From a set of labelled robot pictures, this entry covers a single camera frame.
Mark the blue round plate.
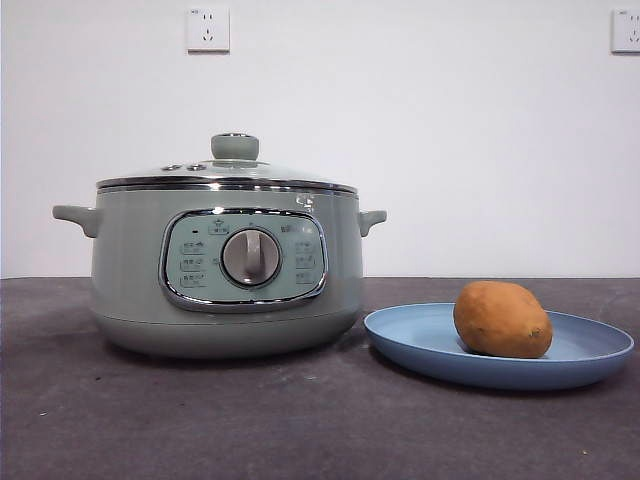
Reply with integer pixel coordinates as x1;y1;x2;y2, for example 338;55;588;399
363;301;635;391

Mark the pale green electric steamer pot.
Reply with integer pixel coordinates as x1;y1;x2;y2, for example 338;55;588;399
51;187;388;360

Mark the white wall socket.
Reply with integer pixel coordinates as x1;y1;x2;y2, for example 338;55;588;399
187;6;232;55
610;8;640;55

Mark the glass lid with green knob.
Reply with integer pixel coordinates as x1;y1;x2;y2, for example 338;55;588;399
96;132;357;194

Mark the brown potato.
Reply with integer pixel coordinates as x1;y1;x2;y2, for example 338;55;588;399
452;279;554;359

